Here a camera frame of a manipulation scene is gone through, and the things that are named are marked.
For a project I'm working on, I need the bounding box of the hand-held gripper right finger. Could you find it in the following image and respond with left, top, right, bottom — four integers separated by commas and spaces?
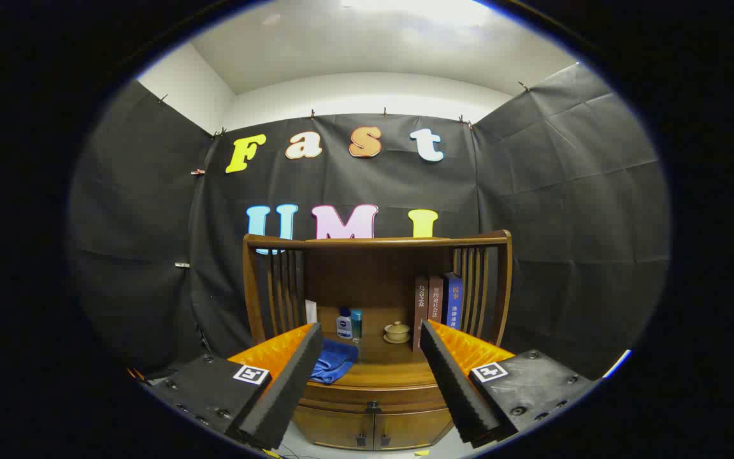
419, 319, 599, 447

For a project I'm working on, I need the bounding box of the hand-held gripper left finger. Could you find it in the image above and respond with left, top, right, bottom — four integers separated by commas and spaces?
144, 322, 324, 451

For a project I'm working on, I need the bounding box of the wooden drawer with black knob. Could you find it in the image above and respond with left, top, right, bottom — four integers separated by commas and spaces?
299, 381, 449, 415

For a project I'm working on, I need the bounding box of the wooden cabinet door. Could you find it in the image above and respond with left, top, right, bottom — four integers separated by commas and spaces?
373, 408, 454, 451
292, 406, 375, 451

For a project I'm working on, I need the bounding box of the wooden countertop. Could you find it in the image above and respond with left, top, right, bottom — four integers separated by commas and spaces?
303, 305, 463, 388

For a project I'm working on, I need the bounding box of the wooden cabinet with slatted hutch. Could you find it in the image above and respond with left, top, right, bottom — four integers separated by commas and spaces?
242, 231, 513, 452

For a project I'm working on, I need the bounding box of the blue folded towel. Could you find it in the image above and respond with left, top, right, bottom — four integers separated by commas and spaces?
310, 338, 359, 385

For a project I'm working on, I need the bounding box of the blue book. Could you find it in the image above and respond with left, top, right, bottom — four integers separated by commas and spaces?
443, 272, 464, 331

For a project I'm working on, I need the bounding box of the dark brown book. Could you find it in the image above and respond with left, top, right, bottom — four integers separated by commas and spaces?
413, 275, 430, 353

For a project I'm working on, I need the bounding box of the reddish brown book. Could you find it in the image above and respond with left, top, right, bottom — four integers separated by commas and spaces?
428, 275, 445, 323

